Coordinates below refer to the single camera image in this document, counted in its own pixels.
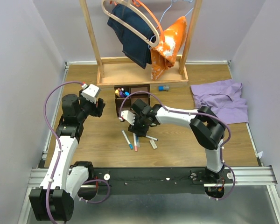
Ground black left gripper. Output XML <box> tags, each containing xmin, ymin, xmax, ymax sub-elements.
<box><xmin>77</xmin><ymin>89</ymin><xmax>106</xmax><ymax>121</ymax></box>

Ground dark blue jeans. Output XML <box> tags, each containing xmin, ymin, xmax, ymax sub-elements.
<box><xmin>107</xmin><ymin>4</ymin><xmax>155</xmax><ymax>69</ymax></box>

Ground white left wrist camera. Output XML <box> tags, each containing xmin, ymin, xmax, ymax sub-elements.
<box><xmin>81</xmin><ymin>83</ymin><xmax>101</xmax><ymax>103</ymax></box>

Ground white pen pink cap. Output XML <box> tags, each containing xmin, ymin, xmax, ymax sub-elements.
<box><xmin>133</xmin><ymin>133</ymin><xmax>138</xmax><ymax>152</ymax></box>

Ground wooden clothes rack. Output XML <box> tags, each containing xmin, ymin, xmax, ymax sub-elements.
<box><xmin>79</xmin><ymin>0</ymin><xmax>202</xmax><ymax>87</ymax></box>

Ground white marker pink cap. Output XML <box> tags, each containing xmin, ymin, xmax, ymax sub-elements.
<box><xmin>145</xmin><ymin>135</ymin><xmax>158</xmax><ymax>141</ymax></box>

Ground beige wooden hanger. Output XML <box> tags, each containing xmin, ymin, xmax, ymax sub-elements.
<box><xmin>101</xmin><ymin>0</ymin><xmax>165</xmax><ymax>49</ymax></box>

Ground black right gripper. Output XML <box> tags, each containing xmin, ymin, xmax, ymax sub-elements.
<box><xmin>128</xmin><ymin>113</ymin><xmax>149</xmax><ymax>137</ymax></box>

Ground orange plastic hanger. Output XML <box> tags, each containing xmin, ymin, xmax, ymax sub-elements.
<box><xmin>101</xmin><ymin>0</ymin><xmax>165</xmax><ymax>47</ymax></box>

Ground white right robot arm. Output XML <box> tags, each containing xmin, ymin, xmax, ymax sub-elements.
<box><xmin>119</xmin><ymin>99</ymin><xmax>226</xmax><ymax>183</ymax></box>

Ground black teal pen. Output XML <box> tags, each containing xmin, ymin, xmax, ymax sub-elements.
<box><xmin>136</xmin><ymin>135</ymin><xmax>140</xmax><ymax>148</ymax></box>

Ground beige eraser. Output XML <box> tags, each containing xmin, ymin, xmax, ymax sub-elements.
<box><xmin>149</xmin><ymin>139</ymin><xmax>158</xmax><ymax>150</ymax></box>

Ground blue grey cylinder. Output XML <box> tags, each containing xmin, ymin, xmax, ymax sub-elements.
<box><xmin>158</xmin><ymin>85</ymin><xmax>169</xmax><ymax>91</ymax></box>

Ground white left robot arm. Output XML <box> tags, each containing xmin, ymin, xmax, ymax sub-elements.
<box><xmin>29</xmin><ymin>94</ymin><xmax>105</xmax><ymax>223</ymax></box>

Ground orange white cloth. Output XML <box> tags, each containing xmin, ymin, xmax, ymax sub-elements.
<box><xmin>150</xmin><ymin>16</ymin><xmax>187</xmax><ymax>81</ymax></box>

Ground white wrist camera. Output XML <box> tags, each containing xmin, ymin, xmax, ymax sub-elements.
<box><xmin>81</xmin><ymin>83</ymin><xmax>101</xmax><ymax>103</ymax></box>
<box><xmin>119</xmin><ymin>110</ymin><xmax>136</xmax><ymax>126</ymax></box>

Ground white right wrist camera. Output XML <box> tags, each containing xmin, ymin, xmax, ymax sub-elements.
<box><xmin>119</xmin><ymin>110</ymin><xmax>136</xmax><ymax>126</ymax></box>

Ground pink highlighter orange cap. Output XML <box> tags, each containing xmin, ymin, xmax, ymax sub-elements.
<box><xmin>114</xmin><ymin>89</ymin><xmax>122</xmax><ymax>98</ymax></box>

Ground brown wooden desk organizer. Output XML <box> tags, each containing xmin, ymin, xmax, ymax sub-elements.
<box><xmin>114</xmin><ymin>84</ymin><xmax>150</xmax><ymax>116</ymax></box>

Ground purple cloth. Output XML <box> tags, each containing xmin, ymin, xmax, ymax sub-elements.
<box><xmin>190</xmin><ymin>79</ymin><xmax>249</xmax><ymax>124</ymax></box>

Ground light blue wire hanger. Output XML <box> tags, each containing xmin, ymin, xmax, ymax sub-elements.
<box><xmin>148</xmin><ymin>0</ymin><xmax>195</xmax><ymax>50</ymax></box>

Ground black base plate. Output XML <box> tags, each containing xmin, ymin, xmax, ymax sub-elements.
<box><xmin>90</xmin><ymin>167</ymin><xmax>233</xmax><ymax>195</ymax></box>

